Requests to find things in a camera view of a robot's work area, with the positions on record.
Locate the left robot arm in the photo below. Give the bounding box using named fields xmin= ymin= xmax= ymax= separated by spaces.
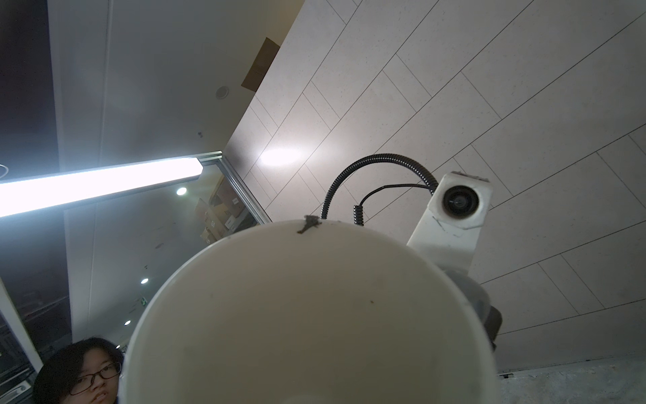
xmin=444 ymin=269 xmax=503 ymax=351

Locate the person's head with glasses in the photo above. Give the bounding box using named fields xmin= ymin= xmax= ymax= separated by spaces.
xmin=33 ymin=337 xmax=124 ymax=404

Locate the left corner metal profile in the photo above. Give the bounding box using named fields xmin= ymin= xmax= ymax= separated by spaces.
xmin=196 ymin=151 xmax=272 ymax=225

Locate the ceiling tube light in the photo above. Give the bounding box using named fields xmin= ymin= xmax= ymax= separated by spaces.
xmin=1 ymin=158 xmax=203 ymax=218

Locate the grey mug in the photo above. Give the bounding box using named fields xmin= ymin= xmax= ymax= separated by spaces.
xmin=119 ymin=220 xmax=501 ymax=403

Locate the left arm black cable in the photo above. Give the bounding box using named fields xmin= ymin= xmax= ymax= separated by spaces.
xmin=320 ymin=153 xmax=440 ymax=227

